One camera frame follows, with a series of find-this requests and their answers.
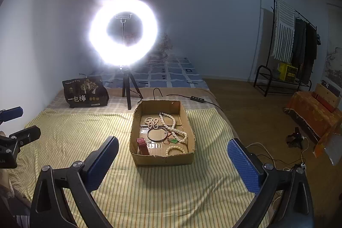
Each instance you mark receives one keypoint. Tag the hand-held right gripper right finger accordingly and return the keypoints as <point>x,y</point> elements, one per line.
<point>243,164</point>

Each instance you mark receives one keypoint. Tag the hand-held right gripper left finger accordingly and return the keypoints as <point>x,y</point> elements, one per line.
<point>100,164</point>

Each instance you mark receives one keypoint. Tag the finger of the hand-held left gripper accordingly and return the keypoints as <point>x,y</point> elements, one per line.
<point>26,133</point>
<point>12,113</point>

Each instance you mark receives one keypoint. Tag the cardboard box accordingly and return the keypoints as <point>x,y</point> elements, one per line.
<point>160,160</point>

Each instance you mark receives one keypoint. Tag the dark round bangle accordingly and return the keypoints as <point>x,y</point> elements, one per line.
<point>148,134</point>

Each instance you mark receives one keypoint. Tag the black clamp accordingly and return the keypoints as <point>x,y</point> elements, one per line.
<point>295,138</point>

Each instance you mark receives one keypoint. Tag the beige checked bed cover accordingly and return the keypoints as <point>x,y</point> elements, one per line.
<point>115,103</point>

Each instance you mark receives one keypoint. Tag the striped yellow bed sheet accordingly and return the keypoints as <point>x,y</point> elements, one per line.
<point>160,190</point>

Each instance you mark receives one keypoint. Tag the black printed bag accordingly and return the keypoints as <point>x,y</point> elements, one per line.
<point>85,94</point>

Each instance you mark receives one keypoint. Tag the black tripod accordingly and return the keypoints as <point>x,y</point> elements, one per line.
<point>125,83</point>

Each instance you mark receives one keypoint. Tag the orange-covered low table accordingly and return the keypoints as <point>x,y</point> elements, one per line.
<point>312,110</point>

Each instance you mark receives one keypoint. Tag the clear plastic sheet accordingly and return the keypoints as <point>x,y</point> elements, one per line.
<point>335,150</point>

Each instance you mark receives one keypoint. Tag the red box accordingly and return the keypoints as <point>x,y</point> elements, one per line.
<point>324,103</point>

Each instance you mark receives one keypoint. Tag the yellow box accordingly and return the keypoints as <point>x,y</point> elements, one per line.
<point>288,71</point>

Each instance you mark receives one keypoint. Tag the light wooden board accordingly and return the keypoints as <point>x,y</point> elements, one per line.
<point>330,93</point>

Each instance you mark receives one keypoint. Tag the blue patterned blanket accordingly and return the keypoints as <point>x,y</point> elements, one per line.
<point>171,75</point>

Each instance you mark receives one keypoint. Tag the dark grey garment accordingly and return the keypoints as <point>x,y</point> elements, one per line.
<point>298,41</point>

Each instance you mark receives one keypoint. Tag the black garment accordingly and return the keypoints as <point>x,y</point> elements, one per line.
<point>311,46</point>

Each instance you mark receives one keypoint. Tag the striped white towel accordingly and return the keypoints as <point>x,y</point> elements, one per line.
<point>284,30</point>

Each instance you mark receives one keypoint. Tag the wall poster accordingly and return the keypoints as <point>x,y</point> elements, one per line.
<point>334,62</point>

